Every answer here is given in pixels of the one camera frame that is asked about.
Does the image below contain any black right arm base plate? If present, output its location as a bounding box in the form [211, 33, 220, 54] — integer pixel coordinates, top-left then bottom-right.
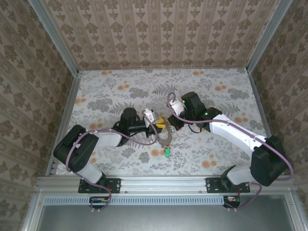
[205, 177, 251, 194]

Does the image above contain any aluminium frame post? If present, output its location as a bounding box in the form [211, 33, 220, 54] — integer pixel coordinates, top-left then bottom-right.
[246, 0, 293, 73]
[28, 0, 80, 74]

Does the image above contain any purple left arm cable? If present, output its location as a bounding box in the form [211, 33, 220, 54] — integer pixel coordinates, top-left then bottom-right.
[65, 109, 162, 214]

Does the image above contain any grey slotted cable duct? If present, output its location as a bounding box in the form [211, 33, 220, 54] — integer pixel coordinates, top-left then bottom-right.
[44, 195, 241, 205]

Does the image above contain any black connector box with wires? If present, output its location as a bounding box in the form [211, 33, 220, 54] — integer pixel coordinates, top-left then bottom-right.
[223, 195, 241, 209]
[89, 196, 109, 209]

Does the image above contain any aluminium table side rail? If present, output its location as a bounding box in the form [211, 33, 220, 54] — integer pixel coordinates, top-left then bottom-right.
[45, 69, 84, 178]
[247, 68, 275, 145]

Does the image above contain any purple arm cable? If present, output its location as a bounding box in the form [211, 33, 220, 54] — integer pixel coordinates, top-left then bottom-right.
[65, 109, 162, 214]
[167, 92, 294, 212]

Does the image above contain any grey metal sheet panel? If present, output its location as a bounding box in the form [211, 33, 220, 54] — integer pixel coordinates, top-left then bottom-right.
[23, 189, 308, 231]

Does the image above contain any metal keyring disc with rings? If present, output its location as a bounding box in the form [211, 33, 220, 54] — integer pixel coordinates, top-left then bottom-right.
[156, 121, 176, 148]

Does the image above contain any long aluminium base rail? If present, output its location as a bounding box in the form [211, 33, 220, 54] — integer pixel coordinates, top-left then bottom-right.
[36, 175, 296, 193]

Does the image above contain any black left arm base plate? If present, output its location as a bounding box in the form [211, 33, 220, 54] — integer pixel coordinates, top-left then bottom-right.
[78, 177, 121, 194]

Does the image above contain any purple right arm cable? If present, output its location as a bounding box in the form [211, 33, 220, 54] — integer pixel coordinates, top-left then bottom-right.
[167, 92, 294, 212]

